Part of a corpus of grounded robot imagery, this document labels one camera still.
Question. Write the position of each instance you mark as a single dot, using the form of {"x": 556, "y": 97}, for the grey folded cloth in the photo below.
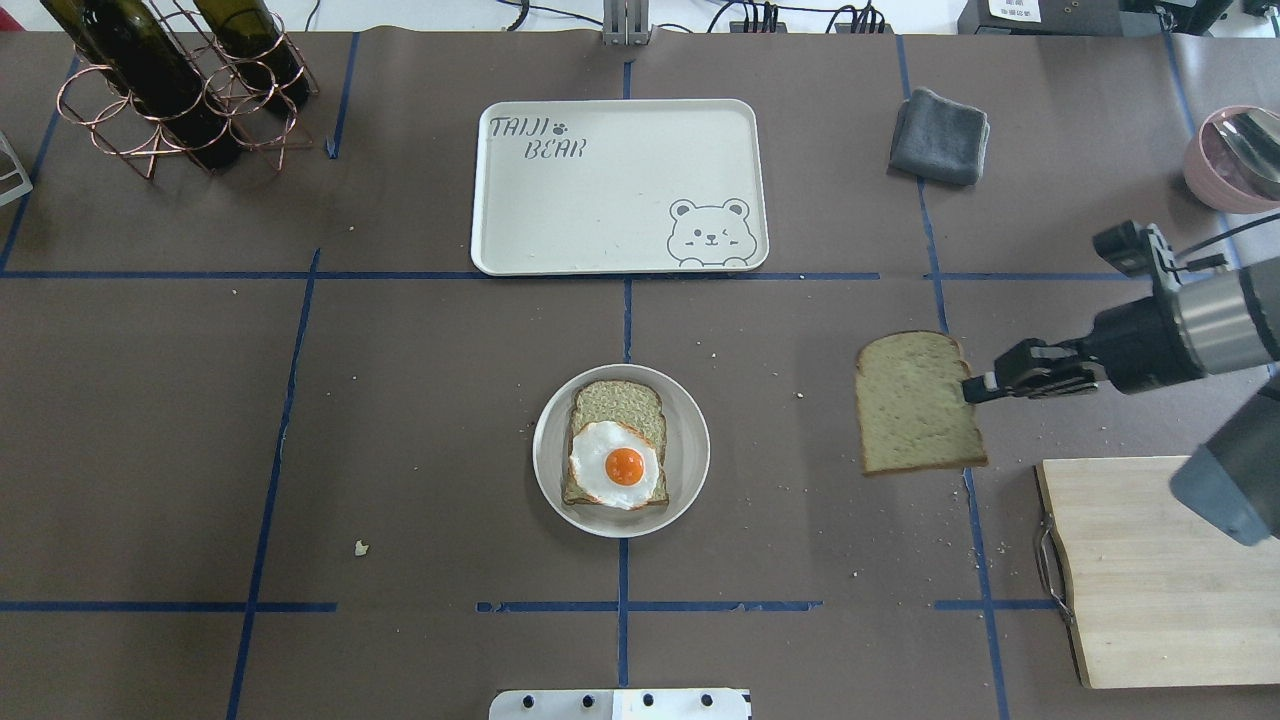
{"x": 940, "y": 139}

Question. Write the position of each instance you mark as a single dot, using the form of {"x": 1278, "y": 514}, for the copper wire bottle rack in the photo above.
{"x": 89, "y": 100}

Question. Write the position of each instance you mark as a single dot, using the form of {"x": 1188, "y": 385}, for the wooden cutting board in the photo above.
{"x": 1157, "y": 597}

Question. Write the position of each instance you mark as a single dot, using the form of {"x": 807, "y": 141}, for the black computer box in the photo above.
{"x": 1089, "y": 18}

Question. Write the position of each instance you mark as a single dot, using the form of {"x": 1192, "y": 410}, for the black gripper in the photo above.
{"x": 1140, "y": 345}

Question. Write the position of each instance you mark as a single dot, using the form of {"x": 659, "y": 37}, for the aluminium frame post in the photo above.
{"x": 626, "y": 23}

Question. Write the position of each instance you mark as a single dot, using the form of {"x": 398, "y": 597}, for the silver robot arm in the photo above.
{"x": 1218, "y": 337}

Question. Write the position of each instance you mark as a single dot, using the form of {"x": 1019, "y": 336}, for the white bear tray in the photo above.
{"x": 629, "y": 186}

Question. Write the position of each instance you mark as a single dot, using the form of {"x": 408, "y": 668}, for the metal scoop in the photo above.
{"x": 1253, "y": 146}

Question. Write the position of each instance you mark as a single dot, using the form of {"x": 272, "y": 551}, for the fried egg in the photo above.
{"x": 612, "y": 465}

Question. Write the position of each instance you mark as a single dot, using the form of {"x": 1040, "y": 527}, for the white wire cup rack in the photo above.
{"x": 15, "y": 181}

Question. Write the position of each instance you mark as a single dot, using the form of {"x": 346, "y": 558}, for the pink bowl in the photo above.
{"x": 1211, "y": 174}

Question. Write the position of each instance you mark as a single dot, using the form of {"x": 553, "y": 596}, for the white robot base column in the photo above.
{"x": 623, "y": 703}

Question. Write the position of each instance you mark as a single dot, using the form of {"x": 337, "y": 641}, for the bread slice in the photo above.
{"x": 633, "y": 404}
{"x": 912, "y": 415}

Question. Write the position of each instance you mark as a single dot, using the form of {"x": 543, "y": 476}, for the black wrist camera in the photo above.
{"x": 1139, "y": 251}

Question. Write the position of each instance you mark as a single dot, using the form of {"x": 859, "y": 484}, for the white plate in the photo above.
{"x": 687, "y": 454}

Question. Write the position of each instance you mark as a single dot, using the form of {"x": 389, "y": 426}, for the dark green wine bottle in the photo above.
{"x": 141, "y": 61}

